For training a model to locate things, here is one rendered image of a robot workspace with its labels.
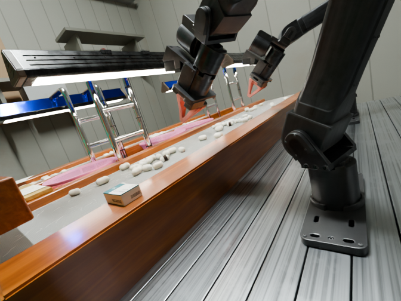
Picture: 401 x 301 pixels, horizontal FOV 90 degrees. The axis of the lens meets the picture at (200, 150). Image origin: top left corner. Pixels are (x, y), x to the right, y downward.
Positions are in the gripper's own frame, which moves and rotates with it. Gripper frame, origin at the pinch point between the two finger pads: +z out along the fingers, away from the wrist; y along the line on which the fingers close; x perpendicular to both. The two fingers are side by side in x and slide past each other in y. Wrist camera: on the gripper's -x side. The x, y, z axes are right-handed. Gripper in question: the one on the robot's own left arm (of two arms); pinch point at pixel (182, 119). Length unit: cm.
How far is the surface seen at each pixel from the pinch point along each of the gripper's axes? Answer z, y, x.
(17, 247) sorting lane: 14.4, 38.5, 2.9
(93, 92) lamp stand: 16.9, 2.1, -36.9
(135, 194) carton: -0.8, 24.4, 11.6
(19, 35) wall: 94, -42, -238
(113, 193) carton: 0.1, 26.6, 9.2
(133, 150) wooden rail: 55, -20, -33
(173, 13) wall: 36, -214, -206
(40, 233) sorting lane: 15.0, 35.0, 2.4
